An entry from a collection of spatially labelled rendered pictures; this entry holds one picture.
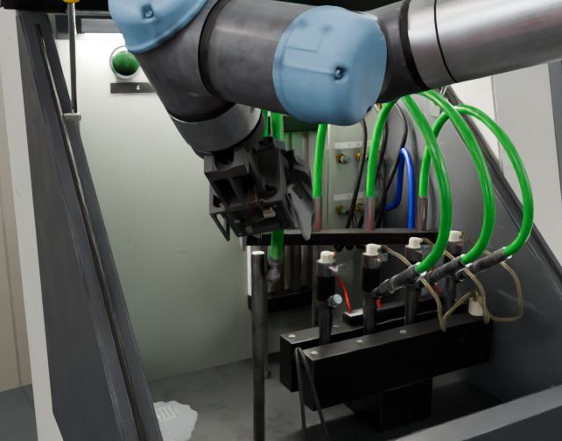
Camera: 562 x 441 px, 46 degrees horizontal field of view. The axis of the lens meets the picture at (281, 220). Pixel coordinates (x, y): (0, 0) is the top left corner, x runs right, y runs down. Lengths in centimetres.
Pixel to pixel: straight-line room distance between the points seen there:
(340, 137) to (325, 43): 84
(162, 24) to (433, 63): 21
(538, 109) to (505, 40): 73
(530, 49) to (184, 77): 25
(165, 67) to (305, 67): 12
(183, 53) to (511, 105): 80
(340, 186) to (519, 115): 34
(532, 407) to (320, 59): 63
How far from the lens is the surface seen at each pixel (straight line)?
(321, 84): 42
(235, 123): 55
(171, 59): 49
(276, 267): 81
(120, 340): 74
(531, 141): 122
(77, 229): 81
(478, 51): 52
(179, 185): 113
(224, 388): 118
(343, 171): 127
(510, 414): 92
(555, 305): 107
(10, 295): 299
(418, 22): 53
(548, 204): 124
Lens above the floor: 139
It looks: 14 degrees down
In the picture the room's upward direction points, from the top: straight up
